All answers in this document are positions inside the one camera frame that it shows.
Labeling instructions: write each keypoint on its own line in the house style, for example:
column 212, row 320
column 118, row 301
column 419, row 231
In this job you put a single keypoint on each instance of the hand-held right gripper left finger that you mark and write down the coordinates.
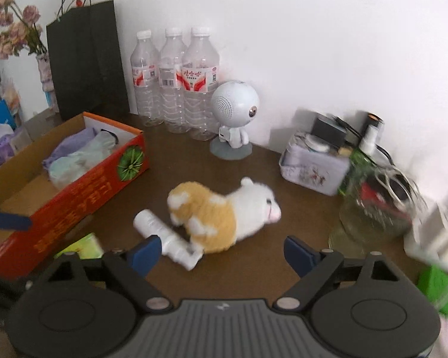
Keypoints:
column 146, row 254

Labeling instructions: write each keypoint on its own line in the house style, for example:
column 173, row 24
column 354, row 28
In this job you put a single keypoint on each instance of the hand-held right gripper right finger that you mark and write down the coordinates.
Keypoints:
column 298, row 256

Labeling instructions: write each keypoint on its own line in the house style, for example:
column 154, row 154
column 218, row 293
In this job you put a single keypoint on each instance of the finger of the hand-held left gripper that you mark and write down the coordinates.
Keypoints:
column 11, row 222

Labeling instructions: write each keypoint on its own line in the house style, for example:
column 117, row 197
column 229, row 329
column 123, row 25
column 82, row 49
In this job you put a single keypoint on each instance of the white tube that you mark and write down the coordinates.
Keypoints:
column 153, row 225

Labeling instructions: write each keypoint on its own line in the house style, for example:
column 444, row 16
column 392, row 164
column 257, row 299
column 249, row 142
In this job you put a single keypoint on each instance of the red cardboard box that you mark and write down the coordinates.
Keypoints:
column 78, row 194

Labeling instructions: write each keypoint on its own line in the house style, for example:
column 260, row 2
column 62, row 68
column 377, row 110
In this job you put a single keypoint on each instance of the orange and white plush toy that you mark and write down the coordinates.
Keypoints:
column 212, row 216

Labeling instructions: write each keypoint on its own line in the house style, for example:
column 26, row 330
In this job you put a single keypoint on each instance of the brown wooden desktop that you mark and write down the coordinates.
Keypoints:
column 254, row 179

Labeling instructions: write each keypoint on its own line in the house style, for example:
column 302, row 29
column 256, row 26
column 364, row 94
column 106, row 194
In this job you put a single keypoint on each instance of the yellow-green packet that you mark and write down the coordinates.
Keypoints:
column 84, row 246

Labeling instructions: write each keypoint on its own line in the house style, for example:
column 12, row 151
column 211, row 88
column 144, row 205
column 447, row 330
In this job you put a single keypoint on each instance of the floral tin box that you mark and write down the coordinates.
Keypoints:
column 310, row 173

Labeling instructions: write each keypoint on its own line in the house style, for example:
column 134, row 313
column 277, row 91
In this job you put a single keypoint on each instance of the light green cloth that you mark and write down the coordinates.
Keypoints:
column 82, row 162

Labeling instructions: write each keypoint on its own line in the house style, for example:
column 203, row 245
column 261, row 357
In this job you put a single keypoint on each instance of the purple cloth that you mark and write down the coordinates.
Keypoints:
column 69, row 143

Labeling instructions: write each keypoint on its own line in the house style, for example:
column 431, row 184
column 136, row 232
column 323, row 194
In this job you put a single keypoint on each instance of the small round white jar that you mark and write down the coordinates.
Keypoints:
column 316, row 143

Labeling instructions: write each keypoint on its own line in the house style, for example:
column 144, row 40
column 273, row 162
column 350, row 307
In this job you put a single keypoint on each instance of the black power adapter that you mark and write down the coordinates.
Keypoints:
column 326, row 128

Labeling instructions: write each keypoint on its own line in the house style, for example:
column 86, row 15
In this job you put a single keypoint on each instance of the white spray bottle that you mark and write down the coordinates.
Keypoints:
column 369, row 140

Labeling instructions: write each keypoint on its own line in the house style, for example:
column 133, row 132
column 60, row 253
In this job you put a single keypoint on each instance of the white box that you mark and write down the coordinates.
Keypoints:
column 438, row 231

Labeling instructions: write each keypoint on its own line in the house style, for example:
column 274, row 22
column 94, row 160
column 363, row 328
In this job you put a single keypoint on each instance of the green box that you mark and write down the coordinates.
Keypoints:
column 438, row 287

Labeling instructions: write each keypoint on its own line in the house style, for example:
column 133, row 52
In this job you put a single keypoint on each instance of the patterned flower vase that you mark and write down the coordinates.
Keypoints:
column 44, row 78

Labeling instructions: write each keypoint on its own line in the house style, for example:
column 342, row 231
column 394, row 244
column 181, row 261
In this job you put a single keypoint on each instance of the small dark bottle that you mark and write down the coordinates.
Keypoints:
column 374, row 119

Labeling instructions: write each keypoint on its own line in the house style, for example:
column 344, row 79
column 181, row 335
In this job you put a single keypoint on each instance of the clear plastic water bottle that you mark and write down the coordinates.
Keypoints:
column 171, row 97
column 199, row 104
column 145, row 93

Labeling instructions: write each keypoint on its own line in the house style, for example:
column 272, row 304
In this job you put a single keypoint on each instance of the white robot-shaped speaker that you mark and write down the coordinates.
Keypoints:
column 233, row 100

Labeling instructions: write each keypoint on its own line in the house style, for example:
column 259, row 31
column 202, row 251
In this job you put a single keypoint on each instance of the black paper bag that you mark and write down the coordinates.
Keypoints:
column 86, row 63

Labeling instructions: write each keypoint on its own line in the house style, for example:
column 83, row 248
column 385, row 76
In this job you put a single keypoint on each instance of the pink artificial flowers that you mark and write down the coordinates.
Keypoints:
column 15, row 33

